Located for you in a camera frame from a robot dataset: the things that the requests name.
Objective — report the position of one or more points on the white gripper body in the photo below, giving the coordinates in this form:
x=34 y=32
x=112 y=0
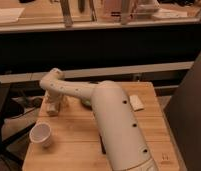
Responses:
x=55 y=99

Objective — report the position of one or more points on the white plastic bottle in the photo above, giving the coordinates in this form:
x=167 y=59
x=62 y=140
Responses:
x=52 y=108

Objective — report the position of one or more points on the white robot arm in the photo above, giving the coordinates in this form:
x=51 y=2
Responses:
x=124 y=142

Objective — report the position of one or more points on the green ceramic bowl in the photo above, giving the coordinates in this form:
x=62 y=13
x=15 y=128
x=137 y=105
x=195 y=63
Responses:
x=86 y=102

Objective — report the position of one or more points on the white paper cup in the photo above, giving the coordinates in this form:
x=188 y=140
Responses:
x=41 y=134

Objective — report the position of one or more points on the black chair at left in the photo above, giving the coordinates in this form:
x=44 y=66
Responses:
x=7 y=105

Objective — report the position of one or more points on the black rectangular remote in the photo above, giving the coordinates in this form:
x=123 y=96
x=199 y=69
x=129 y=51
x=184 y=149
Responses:
x=102 y=146

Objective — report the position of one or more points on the white paper sheet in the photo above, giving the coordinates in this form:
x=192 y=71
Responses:
x=8 y=15

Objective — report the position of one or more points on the dark panel at right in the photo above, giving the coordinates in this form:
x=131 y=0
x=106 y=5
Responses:
x=184 y=116

